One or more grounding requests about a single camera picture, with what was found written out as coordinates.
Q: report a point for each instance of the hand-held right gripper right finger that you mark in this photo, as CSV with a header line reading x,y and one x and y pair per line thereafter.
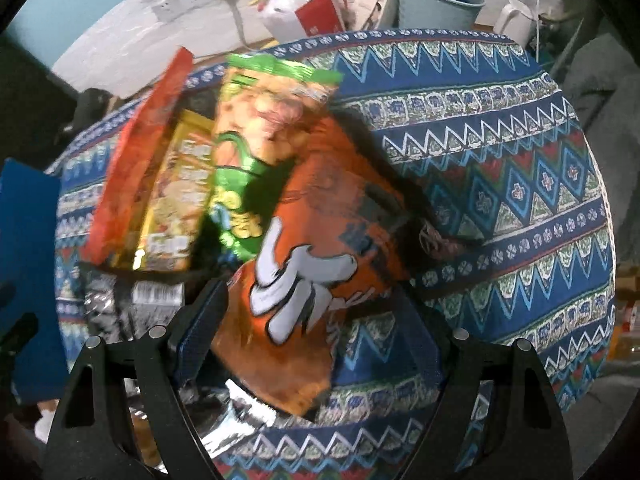
x,y
425,352

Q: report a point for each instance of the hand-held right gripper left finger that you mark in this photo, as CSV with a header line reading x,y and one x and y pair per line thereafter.
x,y
199,332

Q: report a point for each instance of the silver snack packet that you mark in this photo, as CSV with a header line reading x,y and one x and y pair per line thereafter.
x,y
120,305

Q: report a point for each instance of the large orange snack bag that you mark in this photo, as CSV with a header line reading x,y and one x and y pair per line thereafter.
x,y
310,270

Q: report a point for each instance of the blue box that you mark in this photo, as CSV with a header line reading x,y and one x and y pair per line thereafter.
x,y
30,260

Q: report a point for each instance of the yellow snack bag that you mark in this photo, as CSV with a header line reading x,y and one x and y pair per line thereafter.
x,y
175,200

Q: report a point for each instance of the red snack bag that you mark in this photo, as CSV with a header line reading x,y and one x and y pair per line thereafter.
x,y
140,150

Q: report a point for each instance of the blue patterned tablecloth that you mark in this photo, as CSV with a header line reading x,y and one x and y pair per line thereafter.
x,y
500,160

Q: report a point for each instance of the green snack bag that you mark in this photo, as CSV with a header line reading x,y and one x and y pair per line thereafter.
x,y
250,125

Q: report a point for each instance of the white plastic bag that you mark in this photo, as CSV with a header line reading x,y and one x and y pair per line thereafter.
x,y
280,17

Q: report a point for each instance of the red paper bag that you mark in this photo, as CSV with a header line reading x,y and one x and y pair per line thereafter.
x,y
320,15

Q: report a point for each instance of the white kettle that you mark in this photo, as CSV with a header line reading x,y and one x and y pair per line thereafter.
x,y
515,22

